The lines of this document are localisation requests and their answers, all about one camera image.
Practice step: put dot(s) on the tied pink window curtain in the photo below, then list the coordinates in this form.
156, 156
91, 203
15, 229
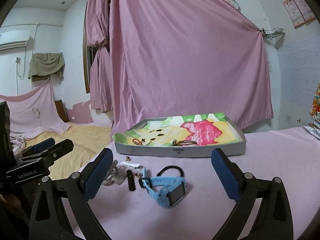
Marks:
97, 35

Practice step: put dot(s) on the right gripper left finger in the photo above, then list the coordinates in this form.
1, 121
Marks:
49, 218

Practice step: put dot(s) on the white scalloped hair clip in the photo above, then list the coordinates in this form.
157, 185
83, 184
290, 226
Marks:
135, 166

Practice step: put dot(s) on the beige claw hair clip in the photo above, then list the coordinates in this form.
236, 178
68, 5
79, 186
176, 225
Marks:
116, 175

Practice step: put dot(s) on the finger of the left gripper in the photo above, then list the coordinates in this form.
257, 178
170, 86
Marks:
55, 152
38, 148

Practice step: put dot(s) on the yellow bed cover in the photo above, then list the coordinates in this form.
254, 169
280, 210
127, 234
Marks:
88, 141

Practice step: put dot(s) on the light blue kids smartwatch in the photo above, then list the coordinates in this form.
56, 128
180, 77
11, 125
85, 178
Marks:
166, 191

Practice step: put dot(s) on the olive green hanging cloth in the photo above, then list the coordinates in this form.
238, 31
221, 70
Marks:
46, 64

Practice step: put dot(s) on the pink table cloth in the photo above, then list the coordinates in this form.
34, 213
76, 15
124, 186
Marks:
290, 154

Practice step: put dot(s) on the round wall clock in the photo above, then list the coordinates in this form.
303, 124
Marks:
234, 3

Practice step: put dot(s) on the grey shallow tray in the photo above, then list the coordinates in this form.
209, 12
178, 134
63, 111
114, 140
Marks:
236, 148

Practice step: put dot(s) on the large pink curtain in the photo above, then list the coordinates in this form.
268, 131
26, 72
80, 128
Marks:
185, 57

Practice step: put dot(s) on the pink sheet on headboard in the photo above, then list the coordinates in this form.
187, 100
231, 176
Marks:
34, 112

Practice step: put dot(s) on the black green patterned hair clip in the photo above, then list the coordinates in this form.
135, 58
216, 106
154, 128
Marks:
131, 180

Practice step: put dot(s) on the left hand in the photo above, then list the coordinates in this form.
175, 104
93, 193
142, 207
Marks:
12, 214

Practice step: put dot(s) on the colourful cartoon towel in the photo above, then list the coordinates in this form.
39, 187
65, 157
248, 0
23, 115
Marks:
186, 130

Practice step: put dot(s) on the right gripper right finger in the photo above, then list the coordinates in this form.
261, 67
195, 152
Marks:
274, 217

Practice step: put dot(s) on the white air conditioner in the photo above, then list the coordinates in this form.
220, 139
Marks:
14, 39

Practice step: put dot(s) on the stack of books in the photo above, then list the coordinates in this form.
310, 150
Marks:
313, 128

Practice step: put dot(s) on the wall certificates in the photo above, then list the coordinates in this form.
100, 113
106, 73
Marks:
299, 12

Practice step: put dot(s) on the wire wall shelf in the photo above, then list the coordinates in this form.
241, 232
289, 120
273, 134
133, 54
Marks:
273, 33

